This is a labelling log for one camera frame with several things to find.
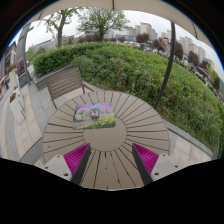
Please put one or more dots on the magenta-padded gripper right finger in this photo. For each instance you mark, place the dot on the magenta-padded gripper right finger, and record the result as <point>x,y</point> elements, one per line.
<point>147,158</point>

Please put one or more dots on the tall grey sign pillar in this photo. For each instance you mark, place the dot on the tall grey sign pillar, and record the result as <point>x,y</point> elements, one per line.
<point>23,56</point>

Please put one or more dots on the beige patio umbrella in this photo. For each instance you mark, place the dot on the beige patio umbrella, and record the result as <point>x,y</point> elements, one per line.
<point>100,4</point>

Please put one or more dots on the white flower planter box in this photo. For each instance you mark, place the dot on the white flower planter box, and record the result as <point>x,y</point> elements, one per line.
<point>16,108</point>
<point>12,78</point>

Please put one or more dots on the bare-trunked leafy tree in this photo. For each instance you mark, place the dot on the bare-trunked leafy tree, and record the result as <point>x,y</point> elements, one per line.
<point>60,30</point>

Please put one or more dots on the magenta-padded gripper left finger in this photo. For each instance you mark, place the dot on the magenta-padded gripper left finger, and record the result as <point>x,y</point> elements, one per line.
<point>75,159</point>

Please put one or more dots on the trimmed green hedge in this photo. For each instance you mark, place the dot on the trimmed green hedge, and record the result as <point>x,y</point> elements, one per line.
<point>133,70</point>

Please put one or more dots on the flower-print mouse pad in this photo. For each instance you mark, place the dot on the flower-print mouse pad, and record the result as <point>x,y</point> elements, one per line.
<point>106,116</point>

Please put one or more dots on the slatted grey outdoor chair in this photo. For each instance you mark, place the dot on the slatted grey outdoor chair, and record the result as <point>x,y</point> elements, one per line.
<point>65,82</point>

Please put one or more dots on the round-crowned green tree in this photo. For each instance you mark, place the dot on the round-crowned green tree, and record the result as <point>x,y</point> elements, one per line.
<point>101,21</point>

